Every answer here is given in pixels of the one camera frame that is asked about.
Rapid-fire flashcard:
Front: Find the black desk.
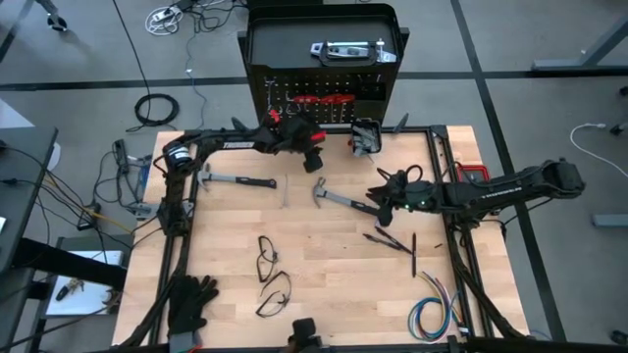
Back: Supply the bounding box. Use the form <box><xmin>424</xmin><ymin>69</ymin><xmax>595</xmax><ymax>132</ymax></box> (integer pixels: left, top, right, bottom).
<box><xmin>0</xmin><ymin>126</ymin><xmax>60</xmax><ymax>276</ymax></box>

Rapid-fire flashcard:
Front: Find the black chair base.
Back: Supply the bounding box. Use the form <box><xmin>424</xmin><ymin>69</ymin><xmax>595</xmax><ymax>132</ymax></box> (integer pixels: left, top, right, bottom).
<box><xmin>34</xmin><ymin>0</ymin><xmax>70</xmax><ymax>33</ymax></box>

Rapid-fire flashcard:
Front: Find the claw hammer black grip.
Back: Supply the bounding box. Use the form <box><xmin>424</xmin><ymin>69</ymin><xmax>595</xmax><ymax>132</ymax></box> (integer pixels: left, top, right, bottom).
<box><xmin>195</xmin><ymin>165</ymin><xmax>279</xmax><ymax>190</ymax></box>
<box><xmin>312</xmin><ymin>176</ymin><xmax>382</xmax><ymax>217</ymax></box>

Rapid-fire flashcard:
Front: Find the black plastic hanging bin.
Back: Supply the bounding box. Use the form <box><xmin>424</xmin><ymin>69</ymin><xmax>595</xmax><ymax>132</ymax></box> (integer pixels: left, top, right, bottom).
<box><xmin>350</xmin><ymin>119</ymin><xmax>384</xmax><ymax>158</ymax></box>

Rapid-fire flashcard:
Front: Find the grey table leg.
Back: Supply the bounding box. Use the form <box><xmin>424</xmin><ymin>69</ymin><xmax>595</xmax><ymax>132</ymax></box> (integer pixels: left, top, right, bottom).
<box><xmin>532</xmin><ymin>17</ymin><xmax>628</xmax><ymax>73</ymax></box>

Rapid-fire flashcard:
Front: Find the multicoloured wire bundle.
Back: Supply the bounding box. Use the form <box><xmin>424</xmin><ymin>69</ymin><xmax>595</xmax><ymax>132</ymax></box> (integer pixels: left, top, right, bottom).
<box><xmin>407</xmin><ymin>271</ymin><xmax>466</xmax><ymax>343</ymax></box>

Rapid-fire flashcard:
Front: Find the silver aluminium spirit level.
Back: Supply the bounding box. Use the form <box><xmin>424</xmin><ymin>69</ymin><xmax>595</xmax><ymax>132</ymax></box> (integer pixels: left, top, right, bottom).
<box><xmin>308</xmin><ymin>39</ymin><xmax>397</xmax><ymax>64</ymax></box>

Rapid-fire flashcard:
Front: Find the white paper sheet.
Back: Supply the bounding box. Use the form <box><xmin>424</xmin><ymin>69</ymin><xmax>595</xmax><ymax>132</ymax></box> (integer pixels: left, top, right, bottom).
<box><xmin>45</xmin><ymin>249</ymin><xmax>125</xmax><ymax>317</ymax></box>

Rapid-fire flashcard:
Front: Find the black aluminium table frame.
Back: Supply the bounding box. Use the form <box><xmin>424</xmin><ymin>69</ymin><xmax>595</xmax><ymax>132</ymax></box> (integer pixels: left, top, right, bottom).
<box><xmin>146</xmin><ymin>125</ymin><xmax>497</xmax><ymax>353</ymax></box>

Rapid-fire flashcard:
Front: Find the black pegboard tool cart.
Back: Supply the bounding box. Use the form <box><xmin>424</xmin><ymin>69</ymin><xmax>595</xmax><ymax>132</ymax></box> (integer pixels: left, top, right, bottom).
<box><xmin>231</xmin><ymin>2</ymin><xmax>411</xmax><ymax>134</ymax></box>

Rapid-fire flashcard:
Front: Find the black power strip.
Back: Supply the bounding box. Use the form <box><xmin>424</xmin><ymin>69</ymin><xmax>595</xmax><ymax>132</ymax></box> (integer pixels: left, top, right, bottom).
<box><xmin>112</xmin><ymin>138</ymin><xmax>131</xmax><ymax>174</ymax></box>

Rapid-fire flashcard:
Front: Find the clear safety glasses black frame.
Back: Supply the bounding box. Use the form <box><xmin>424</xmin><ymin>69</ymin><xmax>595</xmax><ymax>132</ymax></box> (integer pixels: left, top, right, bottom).
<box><xmin>256</xmin><ymin>234</ymin><xmax>281</xmax><ymax>284</ymax></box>
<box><xmin>254</xmin><ymin>270</ymin><xmax>294</xmax><ymax>319</ymax></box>

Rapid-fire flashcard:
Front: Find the white power strip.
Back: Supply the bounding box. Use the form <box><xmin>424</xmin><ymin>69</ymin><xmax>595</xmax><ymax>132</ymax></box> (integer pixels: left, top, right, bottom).
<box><xmin>144</xmin><ymin>4</ymin><xmax>185</xmax><ymax>36</ymax></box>

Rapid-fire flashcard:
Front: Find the black table-level camera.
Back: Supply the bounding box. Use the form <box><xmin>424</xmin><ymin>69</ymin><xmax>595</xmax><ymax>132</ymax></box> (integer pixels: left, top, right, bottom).
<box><xmin>287</xmin><ymin>317</ymin><xmax>323</xmax><ymax>353</ymax></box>

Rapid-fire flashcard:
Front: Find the black work glove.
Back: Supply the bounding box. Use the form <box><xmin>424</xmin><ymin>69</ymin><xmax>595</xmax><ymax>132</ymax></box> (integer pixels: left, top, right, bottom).
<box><xmin>167</xmin><ymin>274</ymin><xmax>221</xmax><ymax>353</ymax></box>

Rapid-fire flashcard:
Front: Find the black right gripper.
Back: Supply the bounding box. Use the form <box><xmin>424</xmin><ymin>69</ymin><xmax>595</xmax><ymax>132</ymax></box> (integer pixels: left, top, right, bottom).
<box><xmin>366</xmin><ymin>166</ymin><xmax>443</xmax><ymax>227</ymax></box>

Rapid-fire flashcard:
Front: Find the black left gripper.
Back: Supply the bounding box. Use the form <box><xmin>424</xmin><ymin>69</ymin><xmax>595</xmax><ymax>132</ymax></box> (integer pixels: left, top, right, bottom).
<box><xmin>267</xmin><ymin>111</ymin><xmax>331</xmax><ymax>174</ymax></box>

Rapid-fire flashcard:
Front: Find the bunch of keys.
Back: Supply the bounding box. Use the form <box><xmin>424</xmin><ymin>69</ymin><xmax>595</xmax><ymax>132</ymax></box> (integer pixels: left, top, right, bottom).
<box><xmin>54</xmin><ymin>277</ymin><xmax>85</xmax><ymax>302</ymax></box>

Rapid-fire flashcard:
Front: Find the white floor cable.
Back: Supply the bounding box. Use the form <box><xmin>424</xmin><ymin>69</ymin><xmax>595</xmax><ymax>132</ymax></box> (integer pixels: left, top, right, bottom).
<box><xmin>569</xmin><ymin>122</ymin><xmax>628</xmax><ymax>178</ymax></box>

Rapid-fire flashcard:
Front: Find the black coiled floor cable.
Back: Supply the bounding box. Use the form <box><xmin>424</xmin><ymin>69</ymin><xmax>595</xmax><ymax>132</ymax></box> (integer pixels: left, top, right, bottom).
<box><xmin>126</xmin><ymin>91</ymin><xmax>182</xmax><ymax>133</ymax></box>

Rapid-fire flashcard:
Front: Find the grey table foot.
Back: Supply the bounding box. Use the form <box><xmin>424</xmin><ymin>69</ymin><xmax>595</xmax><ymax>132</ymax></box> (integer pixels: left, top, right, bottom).
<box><xmin>591</xmin><ymin>213</ymin><xmax>628</xmax><ymax>228</ymax></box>

